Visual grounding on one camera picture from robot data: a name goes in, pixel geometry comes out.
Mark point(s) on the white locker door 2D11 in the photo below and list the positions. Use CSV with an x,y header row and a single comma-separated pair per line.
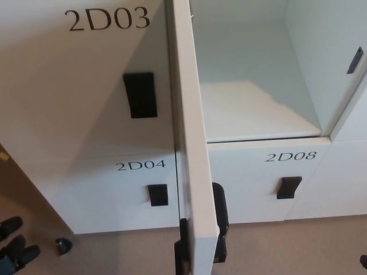
x,y
355,120

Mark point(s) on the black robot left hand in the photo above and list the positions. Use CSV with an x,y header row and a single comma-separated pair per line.
x,y
14,255

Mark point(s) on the white locker door 2D07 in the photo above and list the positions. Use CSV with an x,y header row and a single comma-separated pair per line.
x,y
192,143

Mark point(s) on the black floor door stopper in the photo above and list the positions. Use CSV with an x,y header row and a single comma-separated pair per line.
x,y
63,246

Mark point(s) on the white locker cabinet body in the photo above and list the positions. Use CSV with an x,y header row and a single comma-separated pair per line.
x,y
252,86

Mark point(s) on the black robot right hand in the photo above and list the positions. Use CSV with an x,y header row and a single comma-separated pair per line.
x,y
364,259

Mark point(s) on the black cabinet strike plate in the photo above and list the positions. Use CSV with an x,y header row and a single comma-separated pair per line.
x,y
355,60

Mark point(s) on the black inner door lock box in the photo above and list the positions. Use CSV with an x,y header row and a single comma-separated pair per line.
x,y
220,217

